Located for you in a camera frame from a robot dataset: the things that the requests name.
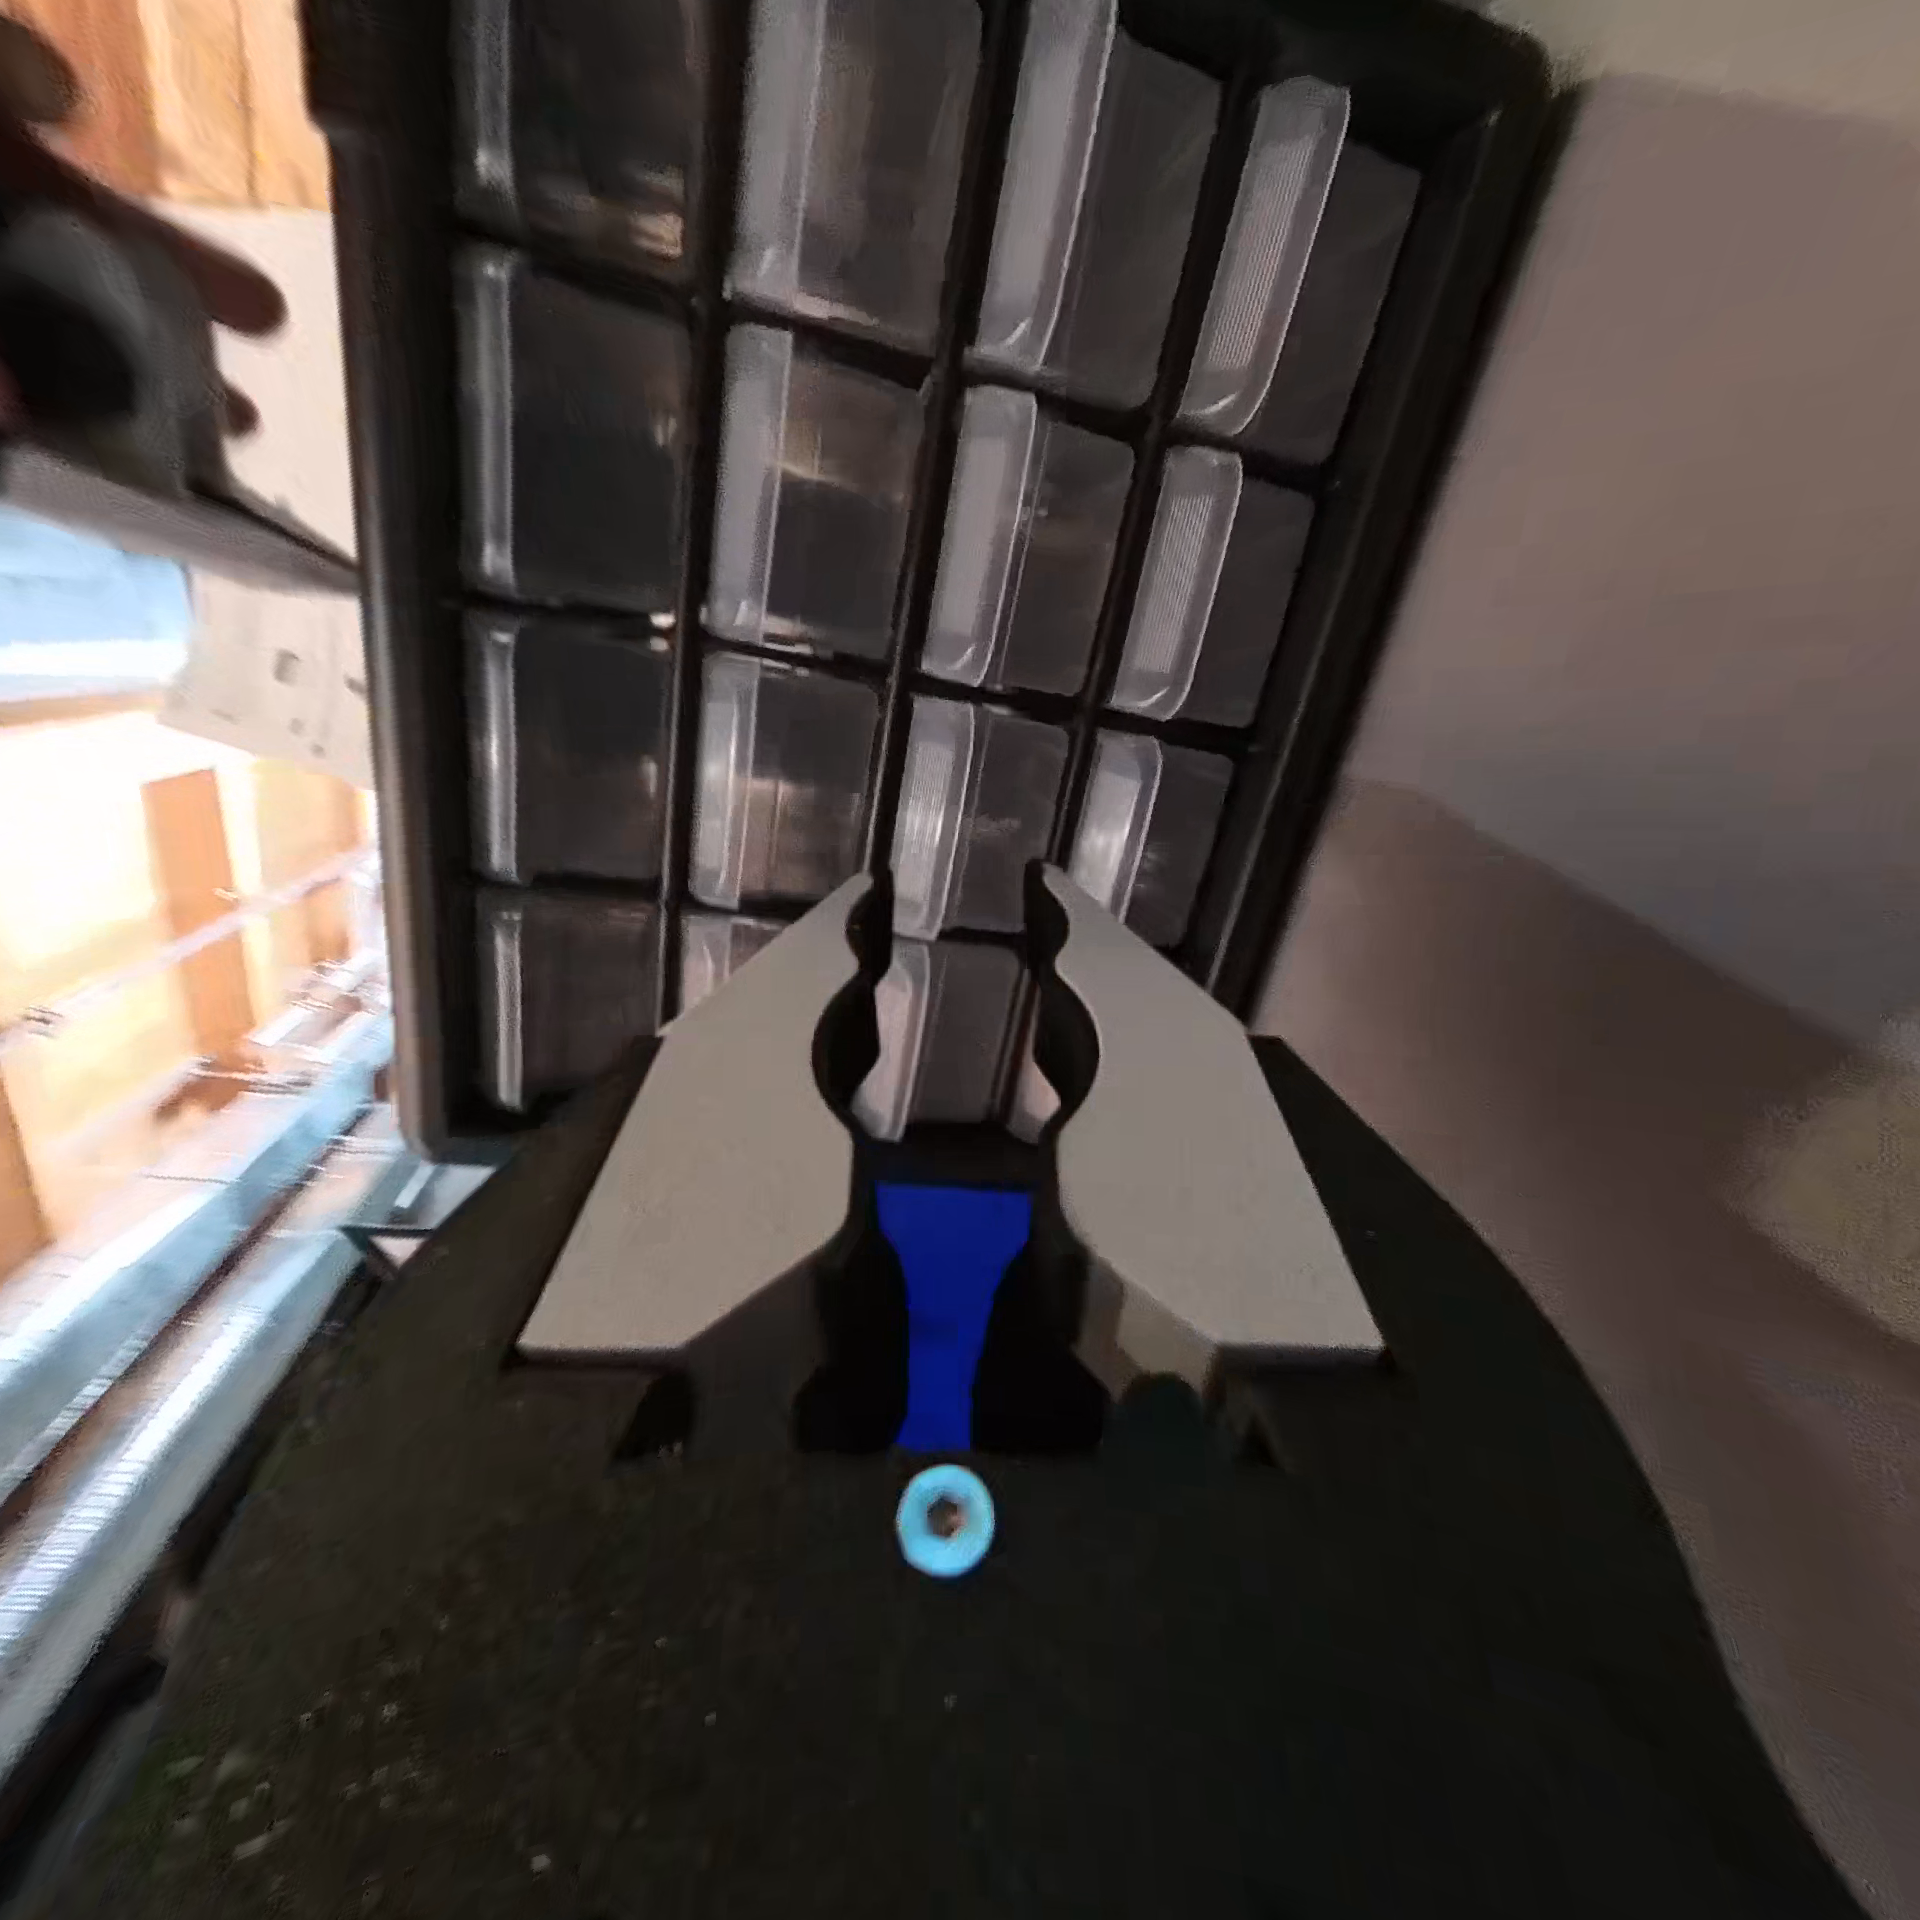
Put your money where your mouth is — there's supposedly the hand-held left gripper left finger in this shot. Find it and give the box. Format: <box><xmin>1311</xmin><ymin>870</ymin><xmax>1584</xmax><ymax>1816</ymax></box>
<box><xmin>517</xmin><ymin>870</ymin><xmax>915</xmax><ymax>1450</ymax></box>

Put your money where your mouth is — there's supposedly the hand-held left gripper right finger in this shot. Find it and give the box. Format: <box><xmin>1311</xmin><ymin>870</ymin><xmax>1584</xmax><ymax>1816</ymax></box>
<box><xmin>978</xmin><ymin>861</ymin><xmax>1390</xmax><ymax>1450</ymax></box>

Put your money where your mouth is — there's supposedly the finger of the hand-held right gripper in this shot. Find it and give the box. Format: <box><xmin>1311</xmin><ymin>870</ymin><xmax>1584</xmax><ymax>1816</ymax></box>
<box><xmin>158</xmin><ymin>575</ymin><xmax>375</xmax><ymax>784</ymax></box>
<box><xmin>0</xmin><ymin>447</ymin><xmax>366</xmax><ymax>599</ymax></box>

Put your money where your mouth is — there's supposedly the black drawer cabinet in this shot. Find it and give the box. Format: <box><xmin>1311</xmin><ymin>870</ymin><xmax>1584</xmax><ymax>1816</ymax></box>
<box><xmin>299</xmin><ymin>0</ymin><xmax>1577</xmax><ymax>1162</ymax></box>

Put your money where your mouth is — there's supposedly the blue plastic bin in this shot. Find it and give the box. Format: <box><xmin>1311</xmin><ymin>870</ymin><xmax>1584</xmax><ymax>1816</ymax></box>
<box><xmin>872</xmin><ymin>1181</ymin><xmax>1040</xmax><ymax>1450</ymax></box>

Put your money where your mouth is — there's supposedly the clear plastic drawer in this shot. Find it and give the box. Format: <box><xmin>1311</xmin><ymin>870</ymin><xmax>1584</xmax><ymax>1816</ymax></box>
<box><xmin>855</xmin><ymin>936</ymin><xmax>1058</xmax><ymax>1133</ymax></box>

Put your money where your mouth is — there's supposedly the set of clear cabinet drawers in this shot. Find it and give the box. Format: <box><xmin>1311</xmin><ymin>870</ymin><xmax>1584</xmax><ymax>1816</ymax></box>
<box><xmin>449</xmin><ymin>0</ymin><xmax>1426</xmax><ymax>1126</ymax></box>

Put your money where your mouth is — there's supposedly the person's right hand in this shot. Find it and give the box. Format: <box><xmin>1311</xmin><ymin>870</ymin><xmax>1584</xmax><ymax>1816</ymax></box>
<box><xmin>0</xmin><ymin>16</ymin><xmax>290</xmax><ymax>440</ymax></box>

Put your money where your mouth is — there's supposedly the wooden board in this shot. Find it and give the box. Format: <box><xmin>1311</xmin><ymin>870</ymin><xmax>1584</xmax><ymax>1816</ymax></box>
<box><xmin>46</xmin><ymin>0</ymin><xmax>330</xmax><ymax>213</ymax></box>

